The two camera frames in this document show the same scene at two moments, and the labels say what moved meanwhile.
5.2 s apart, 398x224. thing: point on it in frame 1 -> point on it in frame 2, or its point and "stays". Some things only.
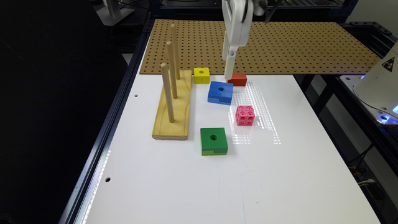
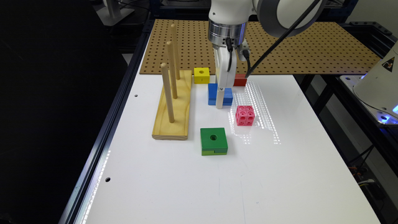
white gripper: x=237 y=20 -> x=226 y=78
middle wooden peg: x=171 y=71 stays
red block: x=238 y=79 stays
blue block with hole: x=221 y=93 stays
